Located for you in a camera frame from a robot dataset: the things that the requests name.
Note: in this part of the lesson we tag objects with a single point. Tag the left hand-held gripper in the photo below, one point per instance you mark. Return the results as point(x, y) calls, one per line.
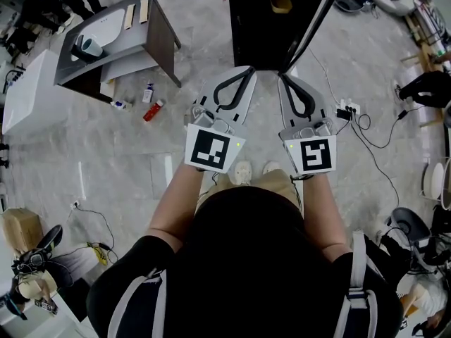
point(211, 150)

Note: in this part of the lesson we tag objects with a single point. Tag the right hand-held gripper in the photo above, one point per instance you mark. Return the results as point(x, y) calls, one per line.
point(313, 153)

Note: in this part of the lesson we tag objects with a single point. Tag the black mini fridge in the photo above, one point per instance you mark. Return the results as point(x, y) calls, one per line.
point(253, 30)

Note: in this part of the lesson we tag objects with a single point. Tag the tan container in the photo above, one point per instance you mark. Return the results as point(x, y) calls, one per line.
point(280, 5)

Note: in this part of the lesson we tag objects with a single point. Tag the person's right forearm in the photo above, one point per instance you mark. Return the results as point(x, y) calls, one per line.
point(319, 210)

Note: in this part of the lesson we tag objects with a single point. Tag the person's left forearm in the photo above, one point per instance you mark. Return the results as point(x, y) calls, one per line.
point(178, 203)

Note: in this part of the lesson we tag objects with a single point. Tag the black plug adapter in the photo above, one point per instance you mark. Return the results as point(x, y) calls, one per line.
point(343, 114)

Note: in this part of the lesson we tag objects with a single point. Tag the white power strip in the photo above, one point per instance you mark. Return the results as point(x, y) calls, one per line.
point(349, 105)

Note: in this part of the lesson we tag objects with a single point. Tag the person's right white shoe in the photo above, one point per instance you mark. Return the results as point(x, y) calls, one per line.
point(270, 167)

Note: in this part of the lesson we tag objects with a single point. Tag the person's white shoe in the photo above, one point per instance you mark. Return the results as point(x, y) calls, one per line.
point(270, 167)
point(243, 173)

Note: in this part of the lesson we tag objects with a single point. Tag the red bottle white cap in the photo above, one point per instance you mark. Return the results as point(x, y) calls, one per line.
point(153, 111)

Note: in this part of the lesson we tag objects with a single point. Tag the person's left white shoe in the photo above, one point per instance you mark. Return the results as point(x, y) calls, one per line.
point(243, 173)

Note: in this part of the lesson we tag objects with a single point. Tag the white bottle blue label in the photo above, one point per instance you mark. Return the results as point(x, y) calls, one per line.
point(148, 93)

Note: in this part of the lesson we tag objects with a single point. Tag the person's tan trousers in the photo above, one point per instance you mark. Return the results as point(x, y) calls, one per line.
point(278, 183)

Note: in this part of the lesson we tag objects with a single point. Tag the dark wood vanity cabinet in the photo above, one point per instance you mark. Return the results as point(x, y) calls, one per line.
point(158, 41)

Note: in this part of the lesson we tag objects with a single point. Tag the small black power adapter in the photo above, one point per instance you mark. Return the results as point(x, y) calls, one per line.
point(402, 114)

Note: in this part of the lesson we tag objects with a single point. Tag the small white blue packet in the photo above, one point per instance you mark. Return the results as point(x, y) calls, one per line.
point(120, 105)

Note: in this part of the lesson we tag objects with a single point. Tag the grey round floor device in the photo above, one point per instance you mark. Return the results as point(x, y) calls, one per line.
point(352, 0)

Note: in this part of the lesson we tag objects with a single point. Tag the tan wooden block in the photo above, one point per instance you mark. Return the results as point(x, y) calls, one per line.
point(129, 17)
point(143, 11)

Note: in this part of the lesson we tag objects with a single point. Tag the white sink basin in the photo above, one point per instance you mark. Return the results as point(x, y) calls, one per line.
point(105, 26)

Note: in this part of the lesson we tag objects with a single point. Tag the grey blue cup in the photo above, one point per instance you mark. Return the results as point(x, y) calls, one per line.
point(92, 47)

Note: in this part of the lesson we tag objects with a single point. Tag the white round plates stack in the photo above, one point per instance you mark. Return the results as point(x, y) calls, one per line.
point(437, 183)

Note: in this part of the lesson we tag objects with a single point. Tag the person's black shirt torso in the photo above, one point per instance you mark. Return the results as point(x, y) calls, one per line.
point(246, 266)

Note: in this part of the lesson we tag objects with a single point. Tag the white floor socket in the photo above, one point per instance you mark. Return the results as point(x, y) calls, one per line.
point(74, 205)

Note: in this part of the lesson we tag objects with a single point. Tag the white box cabinet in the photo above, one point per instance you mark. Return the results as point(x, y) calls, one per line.
point(31, 93)

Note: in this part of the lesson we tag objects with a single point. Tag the brown cardboard box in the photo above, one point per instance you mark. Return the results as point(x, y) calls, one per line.
point(21, 229)

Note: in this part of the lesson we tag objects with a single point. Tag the wooden rack frame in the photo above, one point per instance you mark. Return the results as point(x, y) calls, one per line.
point(428, 37)

